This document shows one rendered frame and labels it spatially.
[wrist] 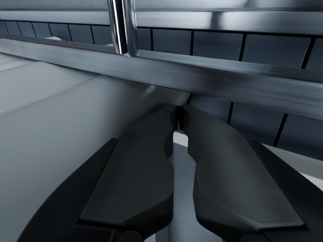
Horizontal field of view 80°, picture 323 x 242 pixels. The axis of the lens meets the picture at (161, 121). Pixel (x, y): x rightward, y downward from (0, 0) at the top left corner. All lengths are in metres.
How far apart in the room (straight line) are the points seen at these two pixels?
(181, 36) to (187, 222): 0.34
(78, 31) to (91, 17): 0.03
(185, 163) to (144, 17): 0.21
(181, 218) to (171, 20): 0.34
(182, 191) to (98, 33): 0.27
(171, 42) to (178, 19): 0.02
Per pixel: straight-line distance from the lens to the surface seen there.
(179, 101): 0.15
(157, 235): 0.42
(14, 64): 0.20
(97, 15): 0.23
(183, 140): 0.16
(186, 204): 0.38
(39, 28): 0.32
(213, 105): 0.17
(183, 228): 0.44
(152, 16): 0.18
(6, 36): 0.20
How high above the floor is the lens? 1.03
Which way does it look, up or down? 45 degrees down
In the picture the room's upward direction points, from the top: 131 degrees counter-clockwise
